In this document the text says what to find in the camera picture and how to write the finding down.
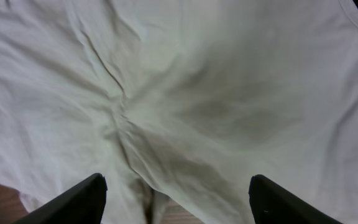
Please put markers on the beige khaki shorts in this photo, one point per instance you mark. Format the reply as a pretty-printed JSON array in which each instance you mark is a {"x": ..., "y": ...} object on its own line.
[{"x": 183, "y": 100}]

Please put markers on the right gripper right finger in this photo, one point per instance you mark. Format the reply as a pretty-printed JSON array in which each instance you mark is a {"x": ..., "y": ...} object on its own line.
[{"x": 272, "y": 204}]

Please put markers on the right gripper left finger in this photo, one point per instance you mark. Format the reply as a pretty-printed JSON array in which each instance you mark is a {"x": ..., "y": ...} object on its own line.
[{"x": 84, "y": 203}]

